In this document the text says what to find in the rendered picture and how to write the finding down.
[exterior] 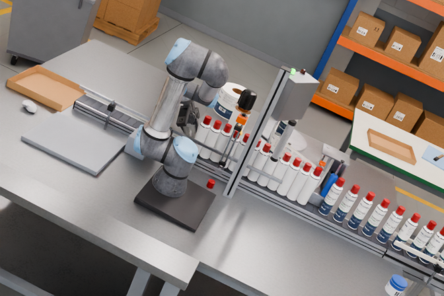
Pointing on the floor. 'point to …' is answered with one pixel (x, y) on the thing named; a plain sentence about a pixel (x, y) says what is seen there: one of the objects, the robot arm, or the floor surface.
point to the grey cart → (53, 9)
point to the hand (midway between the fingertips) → (191, 139)
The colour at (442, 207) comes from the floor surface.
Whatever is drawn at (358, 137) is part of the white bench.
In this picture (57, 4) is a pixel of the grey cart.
